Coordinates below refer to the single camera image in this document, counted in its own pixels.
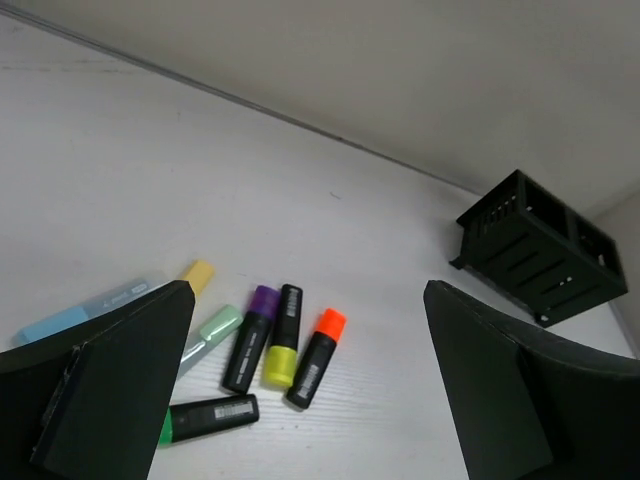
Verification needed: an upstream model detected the black purple-capped highlighter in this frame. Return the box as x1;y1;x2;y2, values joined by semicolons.
221;285;280;395

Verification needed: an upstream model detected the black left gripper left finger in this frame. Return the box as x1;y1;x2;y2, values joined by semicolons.
1;280;195;479

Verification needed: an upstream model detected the black orange-capped highlighter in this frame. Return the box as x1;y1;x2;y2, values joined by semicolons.
286;308;347;410

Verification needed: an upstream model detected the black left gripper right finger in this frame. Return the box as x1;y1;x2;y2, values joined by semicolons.
423;280;639;479

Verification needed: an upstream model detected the yellow pastel highlighter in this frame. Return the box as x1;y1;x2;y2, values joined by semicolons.
180;260;215;297

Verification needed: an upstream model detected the green pastel highlighter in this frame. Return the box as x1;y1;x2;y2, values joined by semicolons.
176;305;243;381

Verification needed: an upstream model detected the black slotted organizer box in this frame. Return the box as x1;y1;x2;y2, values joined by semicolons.
450;170;628;328

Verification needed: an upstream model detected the blue pastel highlighter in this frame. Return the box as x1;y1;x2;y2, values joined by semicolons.
12;271;168;347

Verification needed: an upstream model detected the black green-capped highlighter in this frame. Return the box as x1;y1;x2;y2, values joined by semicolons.
158;394;260;447

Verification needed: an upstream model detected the black yellow-capped highlighter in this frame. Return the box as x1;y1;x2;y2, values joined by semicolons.
264;284;303;389

